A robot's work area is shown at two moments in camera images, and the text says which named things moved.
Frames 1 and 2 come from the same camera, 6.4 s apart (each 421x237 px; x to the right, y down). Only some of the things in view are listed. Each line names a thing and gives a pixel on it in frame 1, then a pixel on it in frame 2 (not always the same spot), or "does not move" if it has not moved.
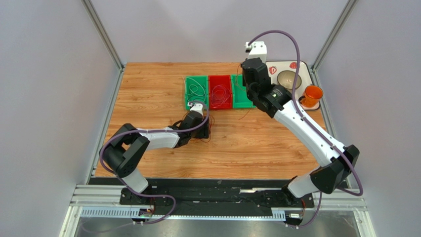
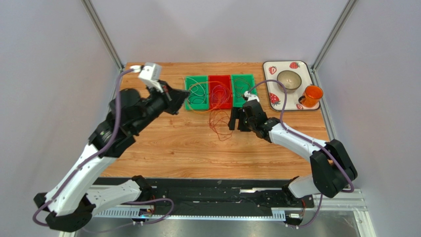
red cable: x=211 y=128 → x=219 y=122
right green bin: x=240 y=99 does not move
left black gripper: x=204 y=133 → x=174 y=98
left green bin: x=196 y=91 does not move
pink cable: x=220 y=95 does not move
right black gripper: x=248 y=80 → x=242 y=113
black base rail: x=217 y=195 does not move
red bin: x=220 y=92 does not move
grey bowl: x=285 y=79 does not move
